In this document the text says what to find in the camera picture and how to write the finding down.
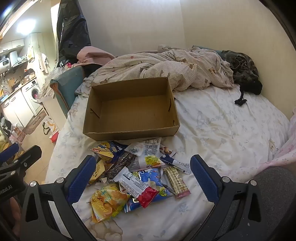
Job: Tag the white water heater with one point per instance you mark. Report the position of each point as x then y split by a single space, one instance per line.
4 64

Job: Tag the black knit hat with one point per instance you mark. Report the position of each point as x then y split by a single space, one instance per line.
252 87

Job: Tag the black plastic bag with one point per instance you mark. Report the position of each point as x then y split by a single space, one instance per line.
72 30

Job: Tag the bed with white floral sheet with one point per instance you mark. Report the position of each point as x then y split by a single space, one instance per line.
219 129

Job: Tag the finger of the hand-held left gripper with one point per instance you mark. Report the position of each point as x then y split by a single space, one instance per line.
30 155
10 151

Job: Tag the white side cabinet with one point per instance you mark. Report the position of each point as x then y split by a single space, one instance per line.
53 106

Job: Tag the dark brown snack packet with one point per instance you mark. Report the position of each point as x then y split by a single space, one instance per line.
120 165

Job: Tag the white red shopping bag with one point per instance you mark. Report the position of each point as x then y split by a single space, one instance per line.
50 129

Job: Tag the grey cloth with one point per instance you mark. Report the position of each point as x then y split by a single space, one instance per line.
277 199

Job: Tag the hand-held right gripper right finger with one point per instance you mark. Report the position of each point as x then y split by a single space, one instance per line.
204 179

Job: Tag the brown cardboard box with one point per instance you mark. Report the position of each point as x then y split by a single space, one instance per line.
131 111

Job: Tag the white kitchen base cabinet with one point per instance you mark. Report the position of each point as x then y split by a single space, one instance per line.
16 109

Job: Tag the white red-ended snack packet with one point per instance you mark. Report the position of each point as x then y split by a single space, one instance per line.
136 185

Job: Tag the white patterned cloth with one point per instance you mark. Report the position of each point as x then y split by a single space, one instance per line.
52 78

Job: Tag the yellow orange chip packet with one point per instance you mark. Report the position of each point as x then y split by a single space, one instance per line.
108 201

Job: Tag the checked bear print quilt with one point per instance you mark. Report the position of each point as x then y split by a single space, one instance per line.
161 66

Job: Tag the white packet yellow green label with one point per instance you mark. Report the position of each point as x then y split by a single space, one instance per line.
148 155

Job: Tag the pink floral blanket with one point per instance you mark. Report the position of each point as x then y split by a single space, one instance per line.
277 160

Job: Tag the blue yellow striped packet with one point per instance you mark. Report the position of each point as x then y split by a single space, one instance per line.
107 149

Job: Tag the pink cloth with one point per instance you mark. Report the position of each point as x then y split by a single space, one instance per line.
92 55

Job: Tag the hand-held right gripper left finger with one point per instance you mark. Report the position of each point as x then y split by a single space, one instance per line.
82 179

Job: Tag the cream wafer packet pink end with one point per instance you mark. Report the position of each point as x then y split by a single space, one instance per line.
176 182

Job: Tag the small yellow snack packet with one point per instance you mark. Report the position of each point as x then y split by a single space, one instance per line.
98 171

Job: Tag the white washing machine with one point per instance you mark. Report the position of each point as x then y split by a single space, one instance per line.
33 96

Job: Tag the camouflage garment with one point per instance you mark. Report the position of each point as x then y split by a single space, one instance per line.
242 64

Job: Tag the white range hood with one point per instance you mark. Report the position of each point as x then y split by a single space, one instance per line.
17 59

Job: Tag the patterned floor mat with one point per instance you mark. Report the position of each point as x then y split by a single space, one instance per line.
34 122

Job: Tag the white cartoon bear packet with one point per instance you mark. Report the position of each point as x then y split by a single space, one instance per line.
167 150

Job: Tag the teal pillow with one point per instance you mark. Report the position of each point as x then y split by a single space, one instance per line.
207 49

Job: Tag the blue popcorn packet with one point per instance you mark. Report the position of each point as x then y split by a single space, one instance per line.
152 178

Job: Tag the white blue stick packet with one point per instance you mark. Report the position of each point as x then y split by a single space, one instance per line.
175 163

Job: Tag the white wall cabinet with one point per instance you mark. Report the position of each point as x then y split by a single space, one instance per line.
12 45

